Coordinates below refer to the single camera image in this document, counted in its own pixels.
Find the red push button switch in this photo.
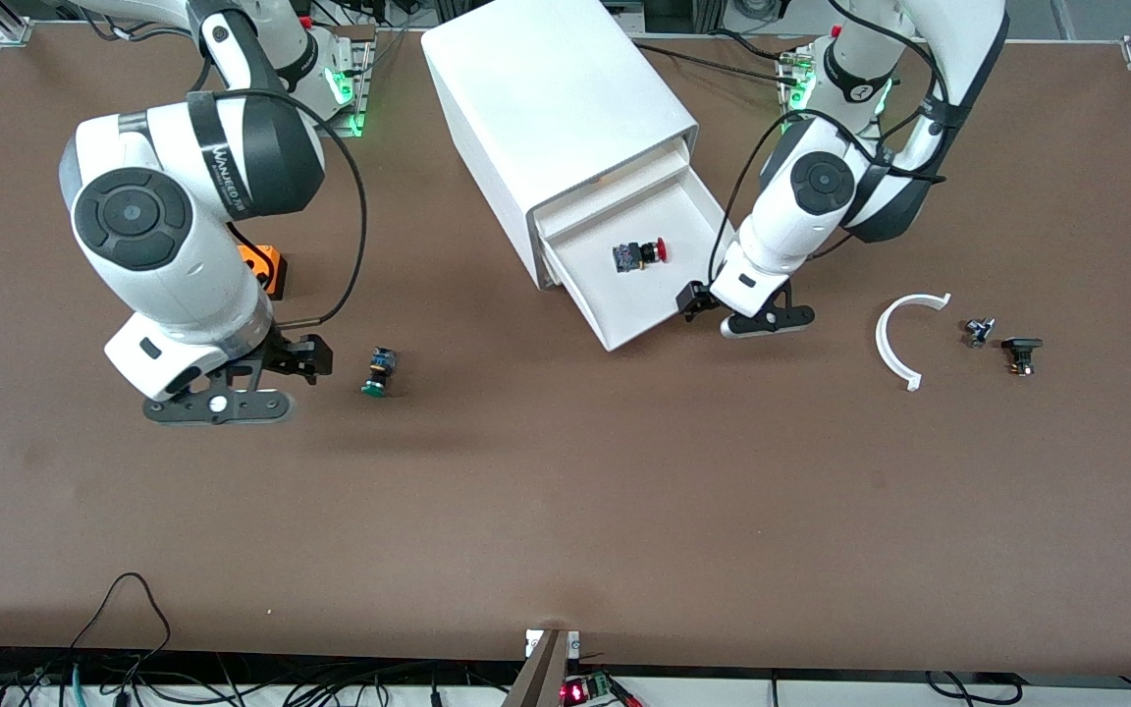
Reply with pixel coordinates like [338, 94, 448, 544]
[612, 237, 669, 275]

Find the white shallow drawer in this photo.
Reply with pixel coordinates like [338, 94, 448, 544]
[531, 137, 694, 242]

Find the thin black looped cable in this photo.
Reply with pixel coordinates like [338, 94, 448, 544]
[70, 572, 172, 654]

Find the white drawer cabinet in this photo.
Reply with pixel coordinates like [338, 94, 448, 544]
[421, 0, 699, 291]

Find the circuit board with red light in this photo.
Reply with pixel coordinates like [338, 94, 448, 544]
[561, 672, 643, 707]

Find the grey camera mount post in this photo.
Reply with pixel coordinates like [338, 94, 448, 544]
[502, 628, 581, 707]

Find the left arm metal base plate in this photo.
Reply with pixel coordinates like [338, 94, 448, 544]
[779, 44, 886, 150]

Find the tangled black cable bundle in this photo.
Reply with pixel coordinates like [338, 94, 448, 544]
[0, 643, 527, 707]

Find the white curved plastic bracket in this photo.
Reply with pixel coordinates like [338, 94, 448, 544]
[875, 292, 953, 393]

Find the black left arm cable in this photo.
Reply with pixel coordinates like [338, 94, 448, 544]
[708, 0, 949, 288]

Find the green push button switch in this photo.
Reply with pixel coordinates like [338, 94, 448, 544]
[361, 347, 399, 399]

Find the black cable across table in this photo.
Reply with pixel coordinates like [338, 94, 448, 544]
[632, 39, 807, 87]

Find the black coiled cable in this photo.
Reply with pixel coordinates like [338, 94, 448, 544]
[924, 671, 1023, 706]

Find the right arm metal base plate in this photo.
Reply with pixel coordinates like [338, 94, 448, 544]
[325, 39, 372, 138]

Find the small black switch component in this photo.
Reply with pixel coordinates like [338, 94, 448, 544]
[1001, 336, 1045, 377]

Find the orange button enclosure box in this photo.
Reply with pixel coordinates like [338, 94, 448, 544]
[237, 244, 288, 301]

